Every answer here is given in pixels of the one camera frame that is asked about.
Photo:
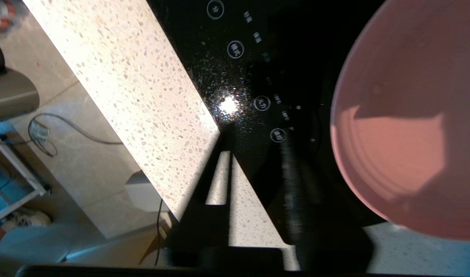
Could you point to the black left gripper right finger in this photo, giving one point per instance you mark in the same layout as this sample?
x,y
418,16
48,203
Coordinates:
x,y
327,231

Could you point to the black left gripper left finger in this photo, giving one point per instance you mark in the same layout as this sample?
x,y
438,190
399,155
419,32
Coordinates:
x,y
204,231

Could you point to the pink plate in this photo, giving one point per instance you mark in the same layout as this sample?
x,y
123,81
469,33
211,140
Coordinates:
x,y
412,115

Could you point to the white black robot base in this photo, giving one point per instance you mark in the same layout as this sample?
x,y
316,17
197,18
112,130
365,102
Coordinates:
x,y
8,96

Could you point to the white sneaker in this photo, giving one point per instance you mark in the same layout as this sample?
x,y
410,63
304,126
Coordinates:
x,y
27,218

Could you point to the black induction cooktop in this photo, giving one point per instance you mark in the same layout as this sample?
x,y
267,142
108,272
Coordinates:
x,y
277,57

